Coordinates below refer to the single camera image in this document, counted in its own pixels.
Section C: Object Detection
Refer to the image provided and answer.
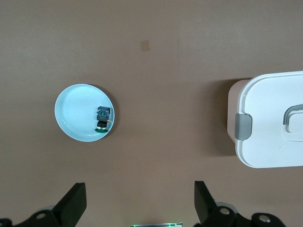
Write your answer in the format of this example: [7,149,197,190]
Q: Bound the grey box lid handle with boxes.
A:
[283,104,303,126]

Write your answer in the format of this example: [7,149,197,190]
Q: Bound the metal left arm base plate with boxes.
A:
[130,221,183,227]

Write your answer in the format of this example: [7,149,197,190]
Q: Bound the light blue round plate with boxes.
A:
[54,83,117,143]

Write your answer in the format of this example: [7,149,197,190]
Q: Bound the white lidded storage box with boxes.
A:
[226,70,303,169]

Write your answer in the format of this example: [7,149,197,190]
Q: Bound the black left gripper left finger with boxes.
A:
[0,182,87,227]

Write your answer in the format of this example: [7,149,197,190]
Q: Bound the brown tape patch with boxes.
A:
[139,40,151,52]

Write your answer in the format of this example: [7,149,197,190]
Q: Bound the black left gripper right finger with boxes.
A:
[194,181,287,227]

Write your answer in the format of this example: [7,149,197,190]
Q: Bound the green push button switch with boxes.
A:
[94,105,112,133]

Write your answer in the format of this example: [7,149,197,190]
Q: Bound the grey box latch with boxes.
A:
[234,113,253,141]

